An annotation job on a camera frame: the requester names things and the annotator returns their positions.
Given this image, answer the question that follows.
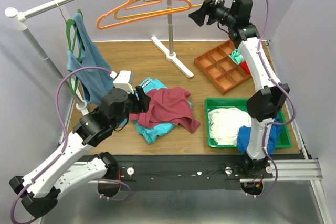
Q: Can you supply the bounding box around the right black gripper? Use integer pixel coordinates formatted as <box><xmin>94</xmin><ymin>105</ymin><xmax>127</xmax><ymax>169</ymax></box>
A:
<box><xmin>187</xmin><ymin>0</ymin><xmax>235</xmax><ymax>28</ymax></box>

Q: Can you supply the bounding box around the maroon tank top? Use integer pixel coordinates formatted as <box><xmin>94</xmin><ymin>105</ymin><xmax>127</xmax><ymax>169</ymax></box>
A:
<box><xmin>130</xmin><ymin>87</ymin><xmax>200</xmax><ymax>133</ymax></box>

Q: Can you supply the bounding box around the orange hanger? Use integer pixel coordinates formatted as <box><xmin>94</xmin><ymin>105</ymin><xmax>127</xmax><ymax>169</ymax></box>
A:
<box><xmin>96</xmin><ymin>0</ymin><xmax>193</xmax><ymax>30</ymax></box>

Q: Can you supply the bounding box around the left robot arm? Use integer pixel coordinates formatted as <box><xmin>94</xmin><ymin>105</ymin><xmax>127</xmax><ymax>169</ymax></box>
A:
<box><xmin>9</xmin><ymin>86</ymin><xmax>151</xmax><ymax>219</ymax></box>

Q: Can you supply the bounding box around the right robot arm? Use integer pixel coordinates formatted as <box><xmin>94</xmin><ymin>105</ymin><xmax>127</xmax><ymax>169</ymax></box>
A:
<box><xmin>189</xmin><ymin>0</ymin><xmax>289</xmax><ymax>178</ymax></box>

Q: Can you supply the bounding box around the blue-grey hanging tank top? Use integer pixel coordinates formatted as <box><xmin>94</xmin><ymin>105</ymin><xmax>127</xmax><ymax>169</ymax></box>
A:
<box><xmin>67</xmin><ymin>12</ymin><xmax>114</xmax><ymax>105</ymax></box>

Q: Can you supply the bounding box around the green hanger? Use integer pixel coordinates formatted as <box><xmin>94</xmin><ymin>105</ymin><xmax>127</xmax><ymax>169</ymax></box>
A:
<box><xmin>66</xmin><ymin>9</ymin><xmax>83</xmax><ymax>94</ymax></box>

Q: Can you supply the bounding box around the turquoise folded shirt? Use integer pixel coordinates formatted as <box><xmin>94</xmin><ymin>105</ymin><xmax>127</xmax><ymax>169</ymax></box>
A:
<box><xmin>133</xmin><ymin>78</ymin><xmax>192</xmax><ymax>145</ymax></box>

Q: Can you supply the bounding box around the mint green cloth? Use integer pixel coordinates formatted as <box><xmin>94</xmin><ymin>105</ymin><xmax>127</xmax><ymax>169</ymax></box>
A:
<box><xmin>229</xmin><ymin>49</ymin><xmax>245</xmax><ymax>65</ymax></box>

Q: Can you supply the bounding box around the red cloth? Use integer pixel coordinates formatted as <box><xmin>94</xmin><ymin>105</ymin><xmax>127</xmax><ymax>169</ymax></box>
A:
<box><xmin>239</xmin><ymin>61</ymin><xmax>250</xmax><ymax>74</ymax></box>

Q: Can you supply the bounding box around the orange compartment tray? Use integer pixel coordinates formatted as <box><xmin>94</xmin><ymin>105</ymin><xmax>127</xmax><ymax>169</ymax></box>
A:
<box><xmin>194</xmin><ymin>40</ymin><xmax>251</xmax><ymax>95</ymax></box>

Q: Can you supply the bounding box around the white cloth in bin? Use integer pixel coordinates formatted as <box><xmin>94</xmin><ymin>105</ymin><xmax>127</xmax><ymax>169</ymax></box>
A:
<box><xmin>208</xmin><ymin>108</ymin><xmax>251</xmax><ymax>145</ymax></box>

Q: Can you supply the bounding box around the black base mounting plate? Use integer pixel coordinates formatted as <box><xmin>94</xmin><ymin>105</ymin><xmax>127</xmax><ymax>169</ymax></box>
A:
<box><xmin>86</xmin><ymin>154</ymin><xmax>279</xmax><ymax>192</ymax></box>

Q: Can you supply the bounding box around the royal blue cloth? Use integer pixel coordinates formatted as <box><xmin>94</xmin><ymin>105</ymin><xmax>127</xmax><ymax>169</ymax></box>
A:
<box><xmin>237</xmin><ymin>125</ymin><xmax>283</xmax><ymax>154</ymax></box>

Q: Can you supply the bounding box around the green plastic bin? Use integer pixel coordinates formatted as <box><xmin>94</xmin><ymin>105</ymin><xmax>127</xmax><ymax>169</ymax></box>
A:
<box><xmin>204</xmin><ymin>97</ymin><xmax>292</xmax><ymax>149</ymax></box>

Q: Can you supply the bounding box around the white clothes rack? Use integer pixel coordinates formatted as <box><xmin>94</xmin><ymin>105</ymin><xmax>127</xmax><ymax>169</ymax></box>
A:
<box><xmin>4</xmin><ymin>0</ymin><xmax>195</xmax><ymax>117</ymax></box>

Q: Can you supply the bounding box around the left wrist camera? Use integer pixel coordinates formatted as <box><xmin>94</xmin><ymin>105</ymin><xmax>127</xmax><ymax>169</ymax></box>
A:
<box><xmin>109</xmin><ymin>70</ymin><xmax>134</xmax><ymax>94</ymax></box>

